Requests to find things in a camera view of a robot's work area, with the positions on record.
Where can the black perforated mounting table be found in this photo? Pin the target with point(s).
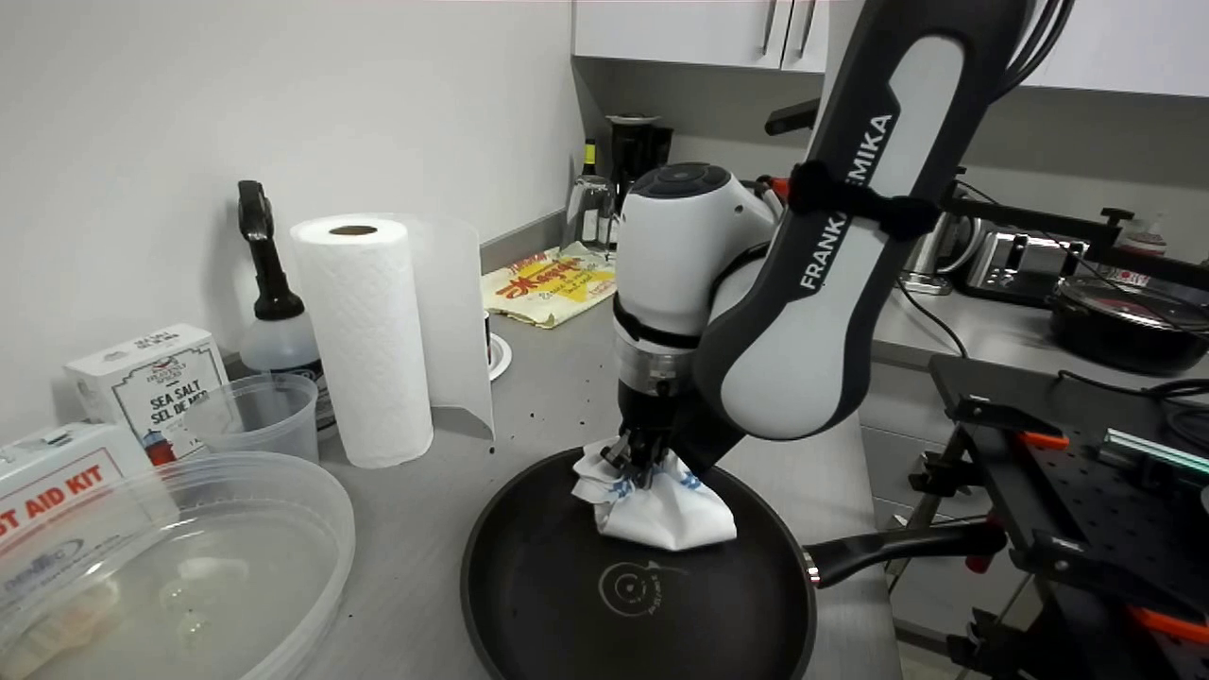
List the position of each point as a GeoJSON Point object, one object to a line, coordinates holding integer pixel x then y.
{"type": "Point", "coordinates": [1100, 501]}

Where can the white sea salt box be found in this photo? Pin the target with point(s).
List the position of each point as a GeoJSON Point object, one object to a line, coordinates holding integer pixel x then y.
{"type": "Point", "coordinates": [154, 385]}

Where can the small clear plastic container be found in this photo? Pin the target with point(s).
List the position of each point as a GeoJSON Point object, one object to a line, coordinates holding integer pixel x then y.
{"type": "Point", "coordinates": [267, 415]}

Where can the black round pot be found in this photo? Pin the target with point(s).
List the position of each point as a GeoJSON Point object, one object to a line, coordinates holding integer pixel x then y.
{"type": "Point", "coordinates": [1148, 327]}

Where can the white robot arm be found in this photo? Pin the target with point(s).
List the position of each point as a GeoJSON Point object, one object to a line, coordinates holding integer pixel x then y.
{"type": "Point", "coordinates": [758, 324]}

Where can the white paper towel roll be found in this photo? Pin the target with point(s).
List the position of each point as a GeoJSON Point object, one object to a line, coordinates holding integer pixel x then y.
{"type": "Point", "coordinates": [397, 327]}

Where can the clear plastic bowl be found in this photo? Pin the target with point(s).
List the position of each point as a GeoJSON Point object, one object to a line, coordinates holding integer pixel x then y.
{"type": "Point", "coordinates": [221, 567]}

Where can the first aid kit box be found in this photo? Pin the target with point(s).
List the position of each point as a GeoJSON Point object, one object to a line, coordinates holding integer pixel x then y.
{"type": "Point", "coordinates": [67, 494]}

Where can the silver toaster appliance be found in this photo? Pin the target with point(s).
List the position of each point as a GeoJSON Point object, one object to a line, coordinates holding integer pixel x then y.
{"type": "Point", "coordinates": [1012, 264]}

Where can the black frying pan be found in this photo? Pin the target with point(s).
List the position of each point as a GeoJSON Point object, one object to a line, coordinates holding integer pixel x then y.
{"type": "Point", "coordinates": [544, 595]}

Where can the yellow printed bag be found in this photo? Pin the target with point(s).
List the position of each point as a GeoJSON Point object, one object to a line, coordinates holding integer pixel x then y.
{"type": "Point", "coordinates": [553, 286]}

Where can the white blue-striped dish cloth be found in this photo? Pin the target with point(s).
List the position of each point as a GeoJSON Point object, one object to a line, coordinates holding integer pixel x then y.
{"type": "Point", "coordinates": [669, 512]}

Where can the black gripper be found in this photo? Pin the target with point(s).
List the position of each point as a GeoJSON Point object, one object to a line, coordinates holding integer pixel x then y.
{"type": "Point", "coordinates": [669, 420]}

